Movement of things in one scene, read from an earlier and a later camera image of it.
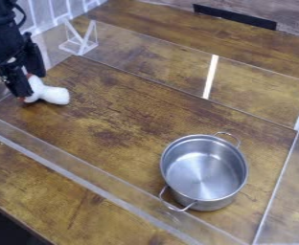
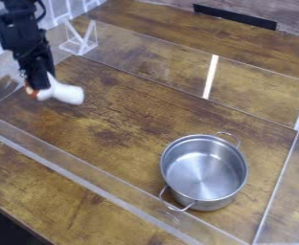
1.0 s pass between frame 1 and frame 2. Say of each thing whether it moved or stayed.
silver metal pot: stayed
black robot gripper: moved
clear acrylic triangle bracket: stayed
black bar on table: stayed
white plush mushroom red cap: moved
